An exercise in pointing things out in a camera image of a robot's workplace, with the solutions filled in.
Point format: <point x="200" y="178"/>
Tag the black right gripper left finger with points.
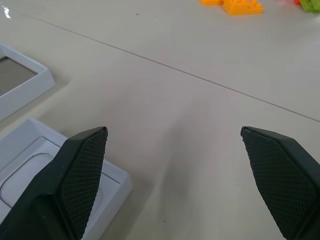
<point x="50" y="190"/>

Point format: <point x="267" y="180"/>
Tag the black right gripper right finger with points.
<point x="287" y="180"/>

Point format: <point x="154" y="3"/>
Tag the white tray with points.
<point x="45" y="80"/>
<point x="115" y="180"/>

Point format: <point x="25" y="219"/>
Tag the orange and green toys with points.
<point x="311" y="4"/>

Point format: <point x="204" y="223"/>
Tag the yellow-orange building block plate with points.
<point x="242" y="8"/>
<point x="210" y="2"/>

